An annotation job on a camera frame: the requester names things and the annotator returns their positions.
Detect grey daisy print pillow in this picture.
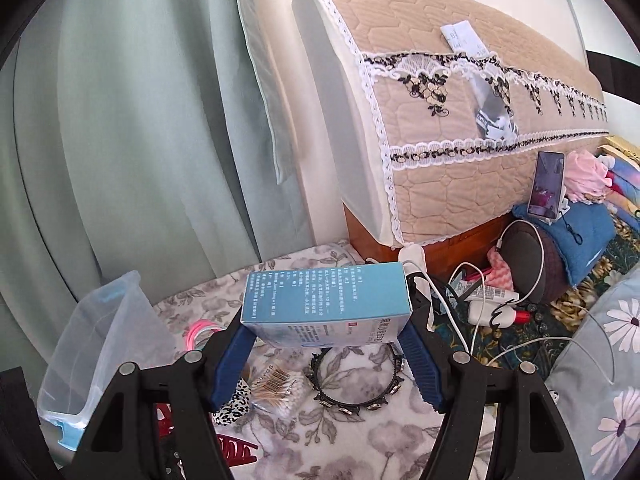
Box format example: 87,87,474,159
545,265,640,480

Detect leopard print scrunchie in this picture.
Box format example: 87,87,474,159
212,377,253,426

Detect light blue cardboard box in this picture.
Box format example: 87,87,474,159
240,261,415,350

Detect wooden headboard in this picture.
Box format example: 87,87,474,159
342,200,511,281

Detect white paper label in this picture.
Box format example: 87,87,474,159
440,21,488,58

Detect dark floral bedsheet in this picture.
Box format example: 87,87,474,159
430,230,640,371

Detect pale green curtain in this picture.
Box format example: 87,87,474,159
0,0,321,371

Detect pink hair ties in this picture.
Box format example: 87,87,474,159
186,319,224,351

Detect cotton swab packet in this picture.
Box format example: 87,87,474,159
247,365,313,418

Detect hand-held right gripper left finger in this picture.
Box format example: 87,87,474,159
75,310,258,480

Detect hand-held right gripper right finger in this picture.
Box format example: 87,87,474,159
399,275,581,480

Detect red hair claw clip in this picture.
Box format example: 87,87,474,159
152,402,258,471

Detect white power strip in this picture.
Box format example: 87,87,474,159
397,245,431,306

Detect clear plastic storage container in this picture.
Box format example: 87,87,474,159
37,270,176,453

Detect clear plastic pouch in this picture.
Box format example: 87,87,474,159
470,67,518,141

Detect folded colourful cloths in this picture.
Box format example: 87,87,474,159
600,135,640,221

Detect white phone stand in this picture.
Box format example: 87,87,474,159
547,192,572,222

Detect white cable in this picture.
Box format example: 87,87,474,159
447,220,547,356
470,310,626,386

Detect sheer white curtain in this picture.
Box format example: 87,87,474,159
232,0,311,186

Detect blue cloth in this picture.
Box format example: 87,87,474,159
512,200,616,286

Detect smartphone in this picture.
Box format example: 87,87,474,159
527,151,566,221

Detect pink checked cloth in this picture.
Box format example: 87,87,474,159
487,249,516,286

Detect white tube with red cap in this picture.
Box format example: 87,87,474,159
467,297,531,328

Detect grey floral blanket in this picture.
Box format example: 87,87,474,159
150,242,501,480

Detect dark round cushion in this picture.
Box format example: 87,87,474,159
500,220,568,306

